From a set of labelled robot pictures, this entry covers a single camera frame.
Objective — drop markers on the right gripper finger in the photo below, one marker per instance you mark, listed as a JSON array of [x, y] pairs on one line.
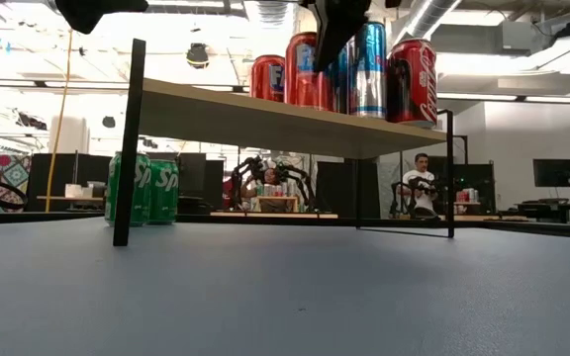
[[339, 25]]

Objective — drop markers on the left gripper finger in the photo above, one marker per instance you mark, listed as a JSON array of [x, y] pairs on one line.
[[97, 10]]

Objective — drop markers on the silver blue Red Bull can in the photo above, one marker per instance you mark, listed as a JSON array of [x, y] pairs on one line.
[[370, 74], [343, 89]]

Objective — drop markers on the red Fanta can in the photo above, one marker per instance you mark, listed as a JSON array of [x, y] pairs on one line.
[[265, 79], [302, 79]]

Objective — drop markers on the red Coca-Cola can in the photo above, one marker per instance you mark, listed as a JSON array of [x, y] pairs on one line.
[[413, 84]]

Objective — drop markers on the black background robot arm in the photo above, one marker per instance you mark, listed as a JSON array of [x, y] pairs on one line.
[[305, 180], [426, 213], [238, 183]]

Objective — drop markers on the wooden shelf with black legs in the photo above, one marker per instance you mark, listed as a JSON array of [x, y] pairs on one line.
[[265, 123]]

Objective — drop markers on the small background wooden shelf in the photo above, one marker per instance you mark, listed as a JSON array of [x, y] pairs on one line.
[[277, 199]]

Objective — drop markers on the black ceiling-hung device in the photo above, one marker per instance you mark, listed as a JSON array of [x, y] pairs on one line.
[[197, 55]]

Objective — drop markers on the small black round fixture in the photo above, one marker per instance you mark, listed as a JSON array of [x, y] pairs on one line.
[[108, 121]]

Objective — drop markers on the white cylindrical column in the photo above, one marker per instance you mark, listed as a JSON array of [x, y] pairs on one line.
[[68, 136]]

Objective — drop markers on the black partition panel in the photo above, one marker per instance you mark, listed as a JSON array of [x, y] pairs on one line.
[[480, 178], [339, 190]]

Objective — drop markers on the person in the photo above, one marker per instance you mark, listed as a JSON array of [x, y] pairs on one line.
[[421, 178], [267, 177]]

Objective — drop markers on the white cup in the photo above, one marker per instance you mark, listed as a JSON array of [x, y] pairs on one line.
[[87, 192], [73, 191]]

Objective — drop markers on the colourful patchwork quilt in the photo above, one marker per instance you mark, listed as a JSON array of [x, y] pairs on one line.
[[3, 170]]

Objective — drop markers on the black screen panel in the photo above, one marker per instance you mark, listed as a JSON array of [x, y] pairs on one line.
[[193, 173]]

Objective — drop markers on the wooden ledge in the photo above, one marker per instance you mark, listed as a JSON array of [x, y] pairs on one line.
[[57, 198]]

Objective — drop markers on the green Sprite can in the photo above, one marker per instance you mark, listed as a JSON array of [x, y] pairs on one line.
[[142, 198], [162, 193]]

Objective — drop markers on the background wooden table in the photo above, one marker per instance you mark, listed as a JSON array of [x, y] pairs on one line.
[[272, 215]]

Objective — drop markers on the black computer monitor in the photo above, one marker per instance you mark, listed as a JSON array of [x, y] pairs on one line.
[[556, 173]]

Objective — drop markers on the black desk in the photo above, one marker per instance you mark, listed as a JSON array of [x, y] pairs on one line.
[[542, 207]]

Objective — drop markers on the corrugated silver duct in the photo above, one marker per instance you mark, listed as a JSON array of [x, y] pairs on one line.
[[272, 12]]

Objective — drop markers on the silver ventilation duct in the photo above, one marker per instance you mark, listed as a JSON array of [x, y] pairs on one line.
[[428, 20]]

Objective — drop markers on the black table frame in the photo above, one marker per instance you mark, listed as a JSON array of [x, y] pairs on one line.
[[42, 217]]

